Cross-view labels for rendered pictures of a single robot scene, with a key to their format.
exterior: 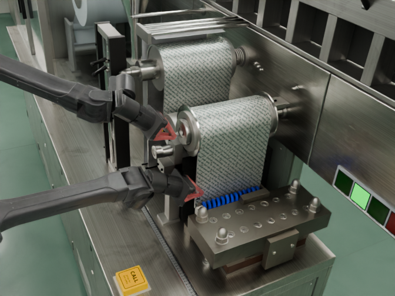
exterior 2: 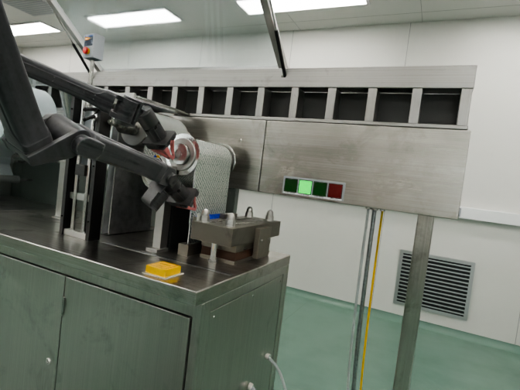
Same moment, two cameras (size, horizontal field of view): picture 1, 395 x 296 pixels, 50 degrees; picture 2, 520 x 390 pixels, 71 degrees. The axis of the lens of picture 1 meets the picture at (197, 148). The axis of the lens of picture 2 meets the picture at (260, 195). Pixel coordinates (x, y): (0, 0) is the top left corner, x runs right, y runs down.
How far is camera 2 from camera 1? 0.89 m
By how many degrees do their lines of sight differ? 45
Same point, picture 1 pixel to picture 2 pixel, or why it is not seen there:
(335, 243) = not seen: hidden behind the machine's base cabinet
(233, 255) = (241, 236)
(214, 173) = (203, 191)
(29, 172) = not seen: outside the picture
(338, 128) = (279, 152)
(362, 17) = (283, 82)
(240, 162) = (216, 188)
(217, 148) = (206, 167)
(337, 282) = not seen: hidden behind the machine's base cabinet
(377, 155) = (310, 154)
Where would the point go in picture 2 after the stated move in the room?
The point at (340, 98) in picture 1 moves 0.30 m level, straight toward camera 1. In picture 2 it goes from (276, 132) to (304, 124)
